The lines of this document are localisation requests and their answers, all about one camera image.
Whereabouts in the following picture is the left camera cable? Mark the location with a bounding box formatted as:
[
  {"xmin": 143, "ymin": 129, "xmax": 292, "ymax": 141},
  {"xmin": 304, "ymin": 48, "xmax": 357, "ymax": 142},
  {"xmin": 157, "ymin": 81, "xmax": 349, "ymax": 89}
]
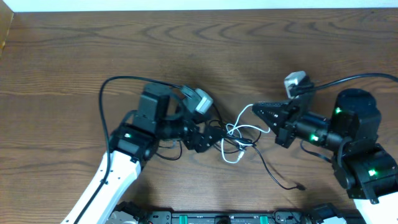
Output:
[{"xmin": 73, "ymin": 75, "xmax": 195, "ymax": 224}]

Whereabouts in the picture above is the black cable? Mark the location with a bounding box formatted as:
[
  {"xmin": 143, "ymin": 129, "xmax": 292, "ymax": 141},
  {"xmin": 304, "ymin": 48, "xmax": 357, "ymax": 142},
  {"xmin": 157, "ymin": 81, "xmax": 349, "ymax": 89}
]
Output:
[{"xmin": 205, "ymin": 104, "xmax": 307, "ymax": 191}]

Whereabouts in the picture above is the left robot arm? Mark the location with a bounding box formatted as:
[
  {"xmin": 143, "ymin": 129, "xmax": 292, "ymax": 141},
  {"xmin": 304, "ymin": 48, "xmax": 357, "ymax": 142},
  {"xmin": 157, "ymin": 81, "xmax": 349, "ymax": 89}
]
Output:
[{"xmin": 63, "ymin": 83, "xmax": 226, "ymax": 223}]

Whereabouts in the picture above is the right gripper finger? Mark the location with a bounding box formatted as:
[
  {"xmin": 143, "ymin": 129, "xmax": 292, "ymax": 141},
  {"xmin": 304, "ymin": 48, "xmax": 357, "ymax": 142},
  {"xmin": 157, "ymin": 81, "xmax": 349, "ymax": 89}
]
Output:
[
  {"xmin": 253, "ymin": 109, "xmax": 289, "ymax": 136},
  {"xmin": 252, "ymin": 100, "xmax": 294, "ymax": 114}
]

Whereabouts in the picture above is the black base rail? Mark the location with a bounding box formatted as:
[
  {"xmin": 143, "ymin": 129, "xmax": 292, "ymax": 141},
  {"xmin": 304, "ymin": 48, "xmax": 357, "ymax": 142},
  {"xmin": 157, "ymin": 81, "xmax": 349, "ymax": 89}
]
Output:
[{"xmin": 106, "ymin": 202, "xmax": 366, "ymax": 224}]

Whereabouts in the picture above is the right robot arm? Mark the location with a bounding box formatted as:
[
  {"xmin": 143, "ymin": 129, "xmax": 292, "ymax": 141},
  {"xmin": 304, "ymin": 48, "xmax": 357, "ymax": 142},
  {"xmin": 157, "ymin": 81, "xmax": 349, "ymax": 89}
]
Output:
[{"xmin": 252, "ymin": 83, "xmax": 397, "ymax": 223}]

